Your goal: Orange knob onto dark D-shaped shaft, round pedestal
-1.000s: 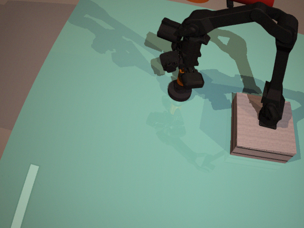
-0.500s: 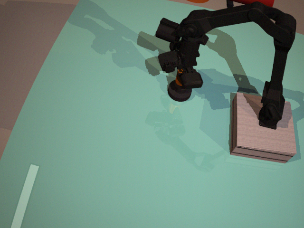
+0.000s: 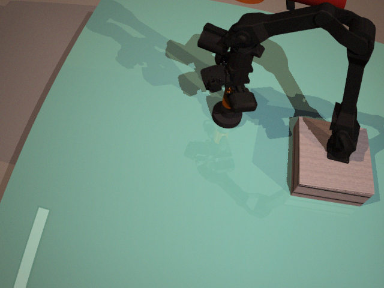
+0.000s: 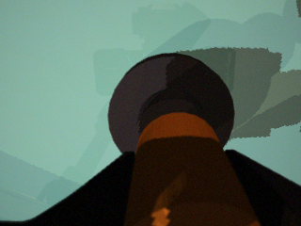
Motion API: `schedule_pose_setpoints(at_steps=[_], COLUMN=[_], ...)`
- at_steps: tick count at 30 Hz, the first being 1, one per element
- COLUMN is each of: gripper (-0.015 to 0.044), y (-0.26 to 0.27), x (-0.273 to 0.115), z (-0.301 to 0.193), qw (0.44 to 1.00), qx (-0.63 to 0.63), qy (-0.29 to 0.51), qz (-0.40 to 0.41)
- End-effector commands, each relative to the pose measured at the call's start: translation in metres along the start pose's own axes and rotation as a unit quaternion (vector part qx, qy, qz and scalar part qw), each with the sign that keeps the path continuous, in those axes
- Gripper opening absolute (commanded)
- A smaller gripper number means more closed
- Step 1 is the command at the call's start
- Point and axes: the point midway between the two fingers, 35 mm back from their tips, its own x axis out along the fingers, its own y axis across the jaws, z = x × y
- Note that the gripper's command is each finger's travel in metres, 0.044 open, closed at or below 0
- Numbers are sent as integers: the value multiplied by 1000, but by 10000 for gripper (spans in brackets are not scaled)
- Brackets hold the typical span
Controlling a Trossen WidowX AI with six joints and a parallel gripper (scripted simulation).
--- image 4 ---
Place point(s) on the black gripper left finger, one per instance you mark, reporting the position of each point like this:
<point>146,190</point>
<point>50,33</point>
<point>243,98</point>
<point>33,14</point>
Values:
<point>101,201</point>

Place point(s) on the orange knob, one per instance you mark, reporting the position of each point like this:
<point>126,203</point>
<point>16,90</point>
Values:
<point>183,177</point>

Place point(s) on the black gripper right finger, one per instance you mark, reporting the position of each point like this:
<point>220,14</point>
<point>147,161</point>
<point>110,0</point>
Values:
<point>275,199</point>

